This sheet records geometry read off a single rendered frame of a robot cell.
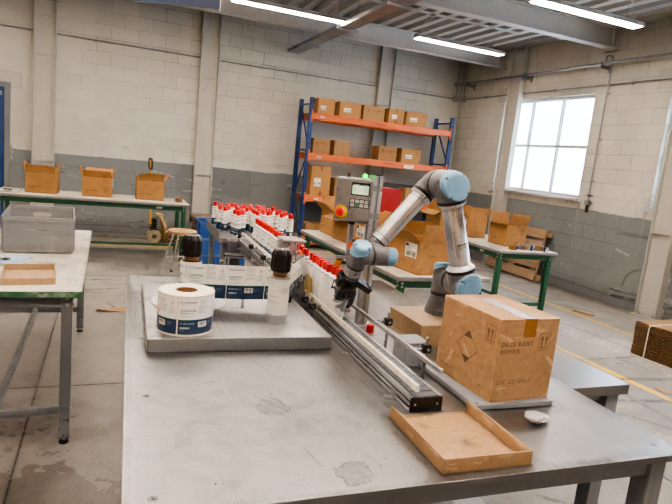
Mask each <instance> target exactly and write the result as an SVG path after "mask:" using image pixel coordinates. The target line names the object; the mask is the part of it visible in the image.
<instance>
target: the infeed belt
mask: <svg viewBox="0 0 672 504"><path fill-rule="evenodd" d="M316 308H317V309H318V310H319V311H320V312H321V313H322V314H323V315H325V316H326V317H327V318H328V319H329V320H330V321H331V322H332V323H333V324H334V325H336V326H337V327H338V328H339V329H340V330H341V331H342V332H343V333H344V334H345V335H346V336H348V337H349V338H350V339H351V340H352V341H353V342H354V343H355V344H356V345H357V346H359V347H360V348H361V349H362V350H363V351H364V352H365V353H366V354H367V355H368V356H370V357H371V358H372V359H373V360H374V361H375V362H376V363H377V364H378V365H379V366H381V367H382V368H383V369H384V370H385V371H386V372H387V373H388V374H389V375H390V376H392V377H393V378H394V379H395V380H396V381H397V382H398V383H399V384H400V385H401V386H403V387H404V388H405V389H406V390H407V391H408V392H409V393H410V394H411V395H412V396H414V397H415V398H422V397H439V395H438V394H437V393H436V392H435V391H434V390H432V389H431V388H430V387H429V386H428V385H426V384H425V383H424V382H423V381H421V380H420V379H419V378H418V377H417V376H415V375H414V374H413V373H412V372H411V371H409V370H408V369H407V368H406V367H405V366H403V365H402V364H401V363H400V362H399V361H397V360H396V359H395V358H394V357H393V356H391V355H390V354H389V353H388V352H387V351H385V350H384V349H383V348H382V347H381V346H379V345H378V344H377V343H376V342H375V341H373V340H372V339H371V338H370V337H369V336H367V335H366V334H365V333H364V332H363V331H361V330H360V329H359V328H358V327H356V326H355V325H354V324H353V323H352V322H350V321H349V320H348V319H347V318H346V317H344V316H343V321H345V322H346V323H347V324H348V325H349V326H350V327H352V328H353V329H354V330H355V331H356V332H357V333H359V334H360V335H361V336H362V337H363V338H364V339H366V340H367V341H368V342H369V343H370V344H372V345H373V346H374V347H375V348H376V349H377V350H379V351H380V352H381V353H382V354H383V355H384V356H386V357H387V358H388V359H389V360H390V361H391V362H393V363H394V364H395V365H396V366H397V367H398V368H400V369H401V370H402V371H403V372H404V373H406V374H407V375H408V376H409V377H410V378H411V379H413V380H414V381H415V382H416V383H417V384H418V385H420V388H419V392H415V391H414V390H413V389H412V388H411V387H410V386H408V385H407V384H406V383H405V382H404V381H403V380H402V379H401V378H399V377H398V376H397V375H396V374H395V373H394V372H393V371H391V370H390V369H389V368H388V367H387V366H386V365H385V364H384V363H382V362H381V361H380V360H379V359H378V358H377V357H376V356H375V355H373V354H372V353H371V352H370V351H369V350H368V349H367V348H366V347H364V346H363V345H362V344H361V343H360V342H359V341H358V340H357V339H355V338H354V337H353V336H352V335H351V334H350V333H349V332H348V331H346V330H345V329H344V328H343V327H342V326H341V325H340V324H339V323H337V322H336V321H335V320H333V319H331V316H330V315H328V314H327V313H326V312H325V311H324V310H323V309H321V308H320V307H316Z"/></svg>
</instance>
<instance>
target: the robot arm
mask: <svg viewBox="0 0 672 504"><path fill-rule="evenodd" d="M469 191H470V183H469V180H468V178H467V177H466V176H465V175H464V174H463V173H461V172H458V171H455V170H443V169H436V170H433V171H431V172H429V173H427V174H426V175H425V176H424V177H423V178H422V179H421V180H420V181H419V182H418V183H417V184H416V185H415V186H414V187H413V188H412V193H411V194H410V195H409V196H408V197H407V198H406V199H405V200H404V201H403V202H402V203H401V204H400V205H399V207H398V208H397V209H396V210H395V211H394V212H393V213H392V214H391V215H390V216H389V217H388V218H387V219H386V221H385V222H384V223H383V224H382V225H381V226H380V227H379V228H378V229H377V230H376V231H375V232H374V233H373V234H372V236H371V237H370V238H369V239H367V240H364V239H358V240H356V241H355V242H354V243H353V245H352V247H351V249H350V253H349V256H348V259H347V262H346V264H345V267H344V270H343V271H339V272H338V275H337V278H336V279H334V281H333V283H332V286H331V288H334V290H335V291H334V293H335V294H334V297H335V298H333V302H336V303H338V304H336V305H335V308H339V309H340V311H341V312H343V311H345V310H347V309H348V308H350V307H351V306H352V304H353V301H354V299H355V295H356V288H359V289H360V290H362V291H364V292H365V293H367V294H369V293H371V292H372V287H371V285H370V284H369V283H368V282H366V281H364V280H363V279H361V278H360V277H361V276H362V273H363V270H364V268H365V266H366V265H372V266H387V267H388V266H395V265H396V264H397V261H398V251H397V249H396V248H392V247H386V246H387V245H388V244H389V243H390V242H391V241H392V240H393V238H394V237H395V236H396V235H397V234H398V233H399V232H400V231H401V230H402V229H403V228H404V227H405V226H406V224H407V223H408V222H409V221H410V220H411V219H412V218H413V217H414V216H415V215H416V214H417V213H418V212H419V210H420V209H421V208H422V207H423V206H424V205H425V204H429V203H430V202H431V201H432V200H433V199H435V198H436V200H437V206H438V207H439V208H441V209H442V215H443V222H444V229H445V236H446V244H447V251H448V258H449V262H436V263H435V264H434V269H433V276H432V284H431V292H430V296H429V298H428V300H427V303H426V304H425V306H424V311H425V312H426V313H428V314H431V315H434V316H438V317H443V311H444V304H445V296H446V295H467V294H479V293H480V291H481V289H482V281H481V279H480V277H479V276H478V275H476V272H475V265H474V264H472V263H471V262H470V255H469V247H468V240H467V232H466V224H465V216H464V209H463V206H464V205H465V203H466V202H467V201H466V197H467V196H468V193H469ZM334 282H335V284H336V285H335V286H333V284H334Z"/></svg>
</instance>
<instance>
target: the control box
mask: <svg viewBox="0 0 672 504"><path fill-rule="evenodd" d="M352 182H358V183H367V184H371V186H370V195H369V197H365V196H357V195H351V188H352ZM373 186H374V185H373V180H370V179H362V178H355V177H352V178H351V177H346V176H338V177H337V184H336V194H335V204H334V213H333V219H336V220H343V221H351V222H358V223H366V224H368V223H369V219H370V208H371V199H372V191H373ZM350 198H354V199H362V200H370V201H369V209H362V208H354V207H349V201H350ZM338 207H342V208H343V209H344V214H343V215H342V216H338V215H336V213H335V210H336V209H337V208H338Z"/></svg>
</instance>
